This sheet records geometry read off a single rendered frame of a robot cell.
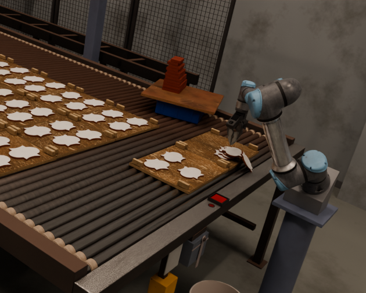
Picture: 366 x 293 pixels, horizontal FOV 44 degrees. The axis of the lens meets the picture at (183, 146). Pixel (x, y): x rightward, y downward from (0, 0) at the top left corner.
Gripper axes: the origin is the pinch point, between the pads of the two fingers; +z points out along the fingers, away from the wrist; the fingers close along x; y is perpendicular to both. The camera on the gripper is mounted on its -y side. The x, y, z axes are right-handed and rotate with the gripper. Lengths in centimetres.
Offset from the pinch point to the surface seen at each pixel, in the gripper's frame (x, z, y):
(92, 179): 25, 11, -82
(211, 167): -2.2, 8.2, -22.5
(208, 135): 23.4, 7.8, 18.1
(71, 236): 0, 11, -119
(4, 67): 176, 8, -15
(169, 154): 18.4, 7.4, -32.2
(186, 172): 0.8, 7.5, -42.2
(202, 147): 14.4, 8.0, -4.0
